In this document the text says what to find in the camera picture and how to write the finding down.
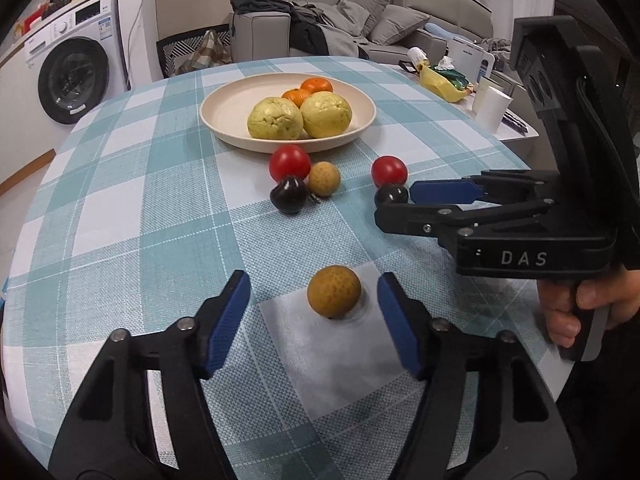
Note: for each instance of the dark purple plum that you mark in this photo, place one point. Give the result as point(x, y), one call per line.
point(288, 194)
point(391, 194)

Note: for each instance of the brown longan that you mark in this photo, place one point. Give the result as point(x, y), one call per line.
point(324, 178)
point(334, 292)

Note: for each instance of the white box appliance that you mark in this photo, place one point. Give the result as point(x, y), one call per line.
point(467, 55)

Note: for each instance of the grey sofa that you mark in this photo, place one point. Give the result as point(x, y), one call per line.
point(260, 35)

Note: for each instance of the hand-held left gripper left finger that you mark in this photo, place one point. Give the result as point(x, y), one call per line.
point(230, 325)

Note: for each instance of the green snack bag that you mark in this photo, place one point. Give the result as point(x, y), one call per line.
point(452, 74)

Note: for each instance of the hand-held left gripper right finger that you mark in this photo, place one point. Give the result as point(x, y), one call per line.
point(400, 330)

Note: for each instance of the yellow-green guava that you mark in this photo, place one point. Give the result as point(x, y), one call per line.
point(275, 119)
point(326, 115)

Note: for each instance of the white kitchen base cabinet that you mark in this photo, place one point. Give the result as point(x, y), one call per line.
point(15, 125)

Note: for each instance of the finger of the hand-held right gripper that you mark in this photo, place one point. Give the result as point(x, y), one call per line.
point(415, 217)
point(440, 191)

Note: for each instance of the cream round plate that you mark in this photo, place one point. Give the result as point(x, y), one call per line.
point(225, 115)

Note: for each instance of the grey sofa cushion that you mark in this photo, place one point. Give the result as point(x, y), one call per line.
point(367, 5)
point(397, 25)

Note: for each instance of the white washing machine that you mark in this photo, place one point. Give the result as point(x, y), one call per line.
point(100, 25)

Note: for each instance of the white side table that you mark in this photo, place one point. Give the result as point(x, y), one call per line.
point(515, 137)

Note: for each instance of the black patterned basket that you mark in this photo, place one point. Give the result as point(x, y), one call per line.
point(175, 47)

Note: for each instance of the plaid cloth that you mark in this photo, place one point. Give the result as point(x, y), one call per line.
point(207, 52)

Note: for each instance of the white rolled packet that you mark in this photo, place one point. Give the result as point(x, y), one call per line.
point(416, 55)

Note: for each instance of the teal checkered tablecloth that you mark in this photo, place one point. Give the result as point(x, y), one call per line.
point(150, 210)

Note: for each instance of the dark clothes pile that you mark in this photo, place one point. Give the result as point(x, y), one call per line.
point(305, 30)

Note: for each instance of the person's right hand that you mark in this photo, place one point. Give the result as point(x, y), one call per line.
point(560, 320)

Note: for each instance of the yellow plastic bag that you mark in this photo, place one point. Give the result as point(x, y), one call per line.
point(437, 85)

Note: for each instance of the orange mandarin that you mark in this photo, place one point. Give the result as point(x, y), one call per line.
point(316, 85)
point(296, 96)

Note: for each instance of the red box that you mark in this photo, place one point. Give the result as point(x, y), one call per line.
point(36, 19)

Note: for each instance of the red tomato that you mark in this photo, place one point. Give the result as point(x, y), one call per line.
point(289, 162)
point(389, 170)

